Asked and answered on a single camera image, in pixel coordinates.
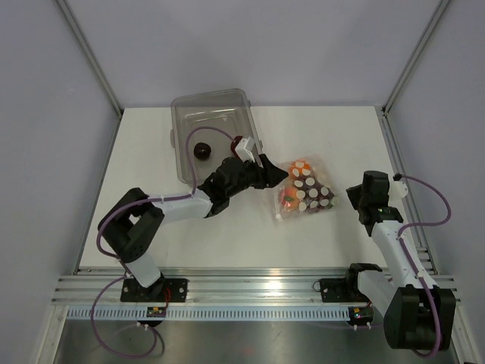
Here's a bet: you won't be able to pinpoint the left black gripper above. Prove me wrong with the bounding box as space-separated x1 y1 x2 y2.
227 154 288 199

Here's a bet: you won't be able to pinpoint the clear zip top bag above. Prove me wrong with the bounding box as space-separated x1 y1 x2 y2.
273 155 339 221

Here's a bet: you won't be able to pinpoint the fake dark red apple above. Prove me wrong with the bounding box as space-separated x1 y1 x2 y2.
230 135 243 154

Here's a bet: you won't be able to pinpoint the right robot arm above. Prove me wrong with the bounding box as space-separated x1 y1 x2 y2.
343 171 456 358

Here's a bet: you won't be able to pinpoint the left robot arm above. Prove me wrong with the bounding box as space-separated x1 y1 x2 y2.
95 154 289 302

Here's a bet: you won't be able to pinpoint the fake orange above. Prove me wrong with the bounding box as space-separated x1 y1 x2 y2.
288 159 311 179

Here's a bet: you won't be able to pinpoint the fake peach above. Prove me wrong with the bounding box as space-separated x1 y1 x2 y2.
280 186 300 211

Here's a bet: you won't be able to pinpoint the fake purple grapes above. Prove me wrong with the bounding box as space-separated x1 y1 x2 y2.
302 177 338 213

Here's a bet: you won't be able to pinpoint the grey transparent plastic container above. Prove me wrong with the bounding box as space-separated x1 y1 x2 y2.
171 88 262 186

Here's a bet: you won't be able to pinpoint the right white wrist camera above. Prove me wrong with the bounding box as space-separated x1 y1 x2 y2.
389 174 408 201

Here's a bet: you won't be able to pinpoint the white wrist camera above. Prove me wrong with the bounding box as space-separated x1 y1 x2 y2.
389 174 408 201
234 137 255 162

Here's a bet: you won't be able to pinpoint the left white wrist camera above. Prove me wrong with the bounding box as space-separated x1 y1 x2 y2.
234 137 255 162

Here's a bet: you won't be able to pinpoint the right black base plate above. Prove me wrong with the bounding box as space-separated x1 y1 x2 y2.
318 278 370 304

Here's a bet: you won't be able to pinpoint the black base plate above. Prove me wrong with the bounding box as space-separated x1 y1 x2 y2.
120 278 189 303
318 278 370 304

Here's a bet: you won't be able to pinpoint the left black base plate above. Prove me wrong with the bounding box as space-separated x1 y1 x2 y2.
120 278 189 303

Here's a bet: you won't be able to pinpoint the right aluminium frame post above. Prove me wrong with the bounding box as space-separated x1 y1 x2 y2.
382 0 454 118

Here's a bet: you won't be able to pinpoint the aluminium frame post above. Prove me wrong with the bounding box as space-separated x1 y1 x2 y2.
53 0 124 120
382 0 454 118

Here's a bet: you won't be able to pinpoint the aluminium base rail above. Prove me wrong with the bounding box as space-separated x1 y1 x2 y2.
51 267 462 304

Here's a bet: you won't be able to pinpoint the white slotted cable duct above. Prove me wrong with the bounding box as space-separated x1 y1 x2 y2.
67 306 349 321

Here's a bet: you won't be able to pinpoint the left aluminium frame post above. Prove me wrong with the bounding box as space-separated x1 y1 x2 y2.
53 0 124 120

